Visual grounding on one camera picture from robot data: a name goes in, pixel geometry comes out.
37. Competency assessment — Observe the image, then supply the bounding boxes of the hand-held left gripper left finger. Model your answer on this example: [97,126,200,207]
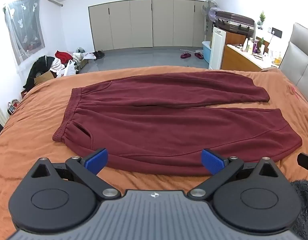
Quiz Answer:
[30,148,122,201]

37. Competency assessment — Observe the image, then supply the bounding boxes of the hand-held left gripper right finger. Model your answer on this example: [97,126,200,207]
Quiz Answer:
[187,148,280,202]

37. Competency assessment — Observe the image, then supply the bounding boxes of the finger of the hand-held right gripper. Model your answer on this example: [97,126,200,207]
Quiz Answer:
[297,152,308,181]

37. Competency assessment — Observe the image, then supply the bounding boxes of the maroon pants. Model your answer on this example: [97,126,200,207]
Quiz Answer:
[52,70,302,176]

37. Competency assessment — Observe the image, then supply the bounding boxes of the dark fuzzy cloth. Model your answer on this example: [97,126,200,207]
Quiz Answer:
[290,180,308,240]

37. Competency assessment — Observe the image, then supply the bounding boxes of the orange bed sheet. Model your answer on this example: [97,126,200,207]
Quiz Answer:
[0,66,308,240]

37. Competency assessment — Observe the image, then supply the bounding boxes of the white plastic bag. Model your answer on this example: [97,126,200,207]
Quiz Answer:
[56,60,77,78]

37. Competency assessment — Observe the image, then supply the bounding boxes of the cardboard box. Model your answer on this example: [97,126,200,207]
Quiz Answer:
[34,70,56,86]

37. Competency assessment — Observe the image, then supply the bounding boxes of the metal kettle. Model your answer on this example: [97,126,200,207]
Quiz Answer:
[7,99,21,117]

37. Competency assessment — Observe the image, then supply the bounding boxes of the wooden desk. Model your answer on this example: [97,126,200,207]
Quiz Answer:
[221,44,270,72]

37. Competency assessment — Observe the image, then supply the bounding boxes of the white clothes pile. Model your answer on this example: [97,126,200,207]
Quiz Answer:
[49,57,66,73]

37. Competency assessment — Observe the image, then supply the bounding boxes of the grey padded headboard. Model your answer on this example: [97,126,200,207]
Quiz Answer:
[279,22,308,101]

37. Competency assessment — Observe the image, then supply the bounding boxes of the blue plastic bin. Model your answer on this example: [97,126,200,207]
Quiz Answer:
[202,41,212,63]

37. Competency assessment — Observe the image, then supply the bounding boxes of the red cloth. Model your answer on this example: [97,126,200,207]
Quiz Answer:
[55,51,74,64]

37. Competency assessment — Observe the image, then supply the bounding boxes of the black jacket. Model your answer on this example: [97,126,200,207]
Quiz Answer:
[23,55,56,92]

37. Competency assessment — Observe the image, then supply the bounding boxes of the dark purple suitcase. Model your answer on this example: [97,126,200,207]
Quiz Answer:
[213,10,255,34]

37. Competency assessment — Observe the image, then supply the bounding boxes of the beige built-in wardrobe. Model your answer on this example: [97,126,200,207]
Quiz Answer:
[88,0,211,52]

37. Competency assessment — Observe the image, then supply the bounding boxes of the white standing fan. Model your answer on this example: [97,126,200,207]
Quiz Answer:
[201,0,219,48]

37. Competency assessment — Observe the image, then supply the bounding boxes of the grey printed curtain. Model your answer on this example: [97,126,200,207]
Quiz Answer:
[3,0,46,66]

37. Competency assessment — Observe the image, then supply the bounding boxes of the small potted plant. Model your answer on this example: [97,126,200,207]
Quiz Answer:
[257,11,267,30]

